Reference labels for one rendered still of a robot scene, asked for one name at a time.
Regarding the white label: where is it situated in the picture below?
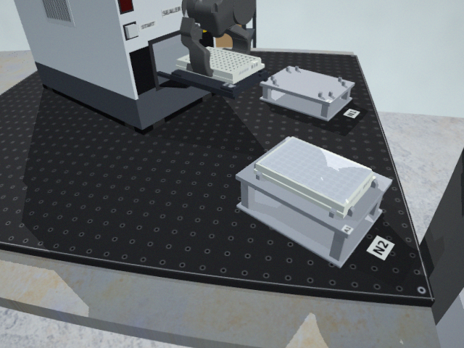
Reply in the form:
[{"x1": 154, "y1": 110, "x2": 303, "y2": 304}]
[
  {"x1": 366, "y1": 236, "x2": 394, "y2": 260},
  {"x1": 344, "y1": 109, "x2": 360, "y2": 118}
]

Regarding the black perforated breadboard table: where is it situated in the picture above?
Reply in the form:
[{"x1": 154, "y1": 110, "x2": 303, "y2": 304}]
[{"x1": 0, "y1": 51, "x2": 435, "y2": 307}]

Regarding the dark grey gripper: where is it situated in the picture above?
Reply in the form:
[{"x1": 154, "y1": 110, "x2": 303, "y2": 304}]
[{"x1": 180, "y1": 0, "x2": 256, "y2": 77}]

